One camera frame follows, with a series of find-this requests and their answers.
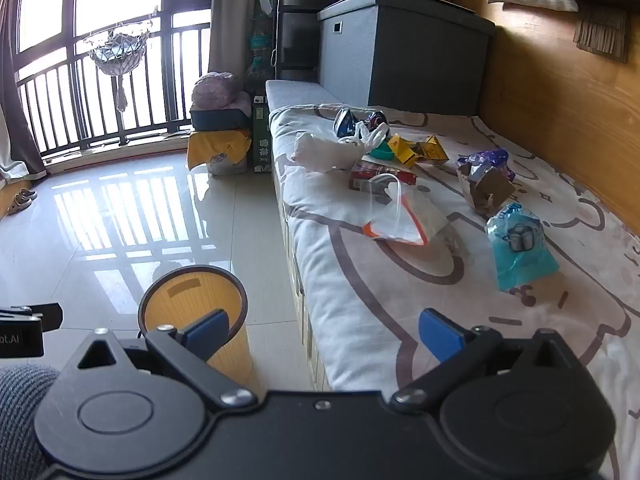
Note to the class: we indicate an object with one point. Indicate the beige curtain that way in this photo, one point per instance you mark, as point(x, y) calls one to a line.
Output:
point(232, 20)

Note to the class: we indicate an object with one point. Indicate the clear plastic packaging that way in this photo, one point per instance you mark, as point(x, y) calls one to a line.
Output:
point(382, 200)

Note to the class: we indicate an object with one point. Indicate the black shelf unit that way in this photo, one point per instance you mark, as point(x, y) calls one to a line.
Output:
point(295, 20)

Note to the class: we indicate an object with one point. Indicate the crushed blue can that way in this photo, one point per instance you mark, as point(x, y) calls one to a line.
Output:
point(347, 122)

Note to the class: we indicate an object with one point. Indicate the grey storage box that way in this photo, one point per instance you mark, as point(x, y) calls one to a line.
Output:
point(420, 45)

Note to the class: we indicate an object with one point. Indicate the purple wrapper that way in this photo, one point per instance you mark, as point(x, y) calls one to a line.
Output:
point(487, 159)

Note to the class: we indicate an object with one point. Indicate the yellow bag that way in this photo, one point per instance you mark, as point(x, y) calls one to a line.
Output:
point(220, 142)

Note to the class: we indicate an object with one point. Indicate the pink bag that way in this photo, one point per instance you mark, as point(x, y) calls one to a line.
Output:
point(215, 90)

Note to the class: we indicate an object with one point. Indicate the white bag orange print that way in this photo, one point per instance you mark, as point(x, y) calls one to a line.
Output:
point(422, 220)

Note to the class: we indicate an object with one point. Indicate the white plastic bag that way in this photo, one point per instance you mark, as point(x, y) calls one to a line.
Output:
point(320, 152)

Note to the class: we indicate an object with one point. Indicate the black balcony railing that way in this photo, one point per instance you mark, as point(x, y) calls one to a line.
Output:
point(100, 105)

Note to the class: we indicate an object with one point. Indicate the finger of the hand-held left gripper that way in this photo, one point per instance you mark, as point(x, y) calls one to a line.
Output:
point(47, 316)

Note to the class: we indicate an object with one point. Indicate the torn brown cardboard box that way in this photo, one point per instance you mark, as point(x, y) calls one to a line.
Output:
point(487, 192)

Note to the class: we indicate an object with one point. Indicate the green carton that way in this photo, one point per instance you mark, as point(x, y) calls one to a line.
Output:
point(261, 135)

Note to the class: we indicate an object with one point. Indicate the blue red snack wrapper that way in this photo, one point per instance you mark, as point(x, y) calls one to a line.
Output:
point(376, 120)

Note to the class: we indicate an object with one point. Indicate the yellow trash can dark rim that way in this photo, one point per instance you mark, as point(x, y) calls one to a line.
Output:
point(175, 305)

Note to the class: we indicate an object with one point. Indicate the dark brown curtain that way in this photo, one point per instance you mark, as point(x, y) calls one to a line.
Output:
point(20, 110)

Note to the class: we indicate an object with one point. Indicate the gold foil packet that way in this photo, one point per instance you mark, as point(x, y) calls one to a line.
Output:
point(432, 149)

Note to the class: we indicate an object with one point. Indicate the light blue pot-print bag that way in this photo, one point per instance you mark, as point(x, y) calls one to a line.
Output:
point(520, 245)

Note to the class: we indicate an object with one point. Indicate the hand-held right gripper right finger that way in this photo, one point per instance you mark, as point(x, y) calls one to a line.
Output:
point(440, 335)

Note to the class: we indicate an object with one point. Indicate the large clear water bottle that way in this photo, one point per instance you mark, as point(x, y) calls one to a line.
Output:
point(261, 37)
point(259, 75)

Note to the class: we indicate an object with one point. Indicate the red white box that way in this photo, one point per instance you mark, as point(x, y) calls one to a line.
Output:
point(362, 172)

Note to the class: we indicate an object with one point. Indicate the brown fringed wall hanging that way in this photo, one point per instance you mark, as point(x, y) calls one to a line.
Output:
point(605, 20)

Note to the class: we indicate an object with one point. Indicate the beige slipper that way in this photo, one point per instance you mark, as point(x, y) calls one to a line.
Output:
point(29, 194)
point(19, 205)

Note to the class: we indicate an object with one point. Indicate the white printed sack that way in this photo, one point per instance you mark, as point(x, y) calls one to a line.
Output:
point(227, 162)

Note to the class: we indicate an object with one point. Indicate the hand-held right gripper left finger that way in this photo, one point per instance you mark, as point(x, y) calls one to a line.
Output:
point(210, 332)

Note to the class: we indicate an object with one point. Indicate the bear printed blanket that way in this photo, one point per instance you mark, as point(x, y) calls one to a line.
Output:
point(525, 310)

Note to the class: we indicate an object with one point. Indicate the grey bed mattress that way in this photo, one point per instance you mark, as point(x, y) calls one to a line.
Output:
point(295, 92)

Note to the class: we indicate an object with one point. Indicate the hanging net basket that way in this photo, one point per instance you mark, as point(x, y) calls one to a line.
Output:
point(117, 52)

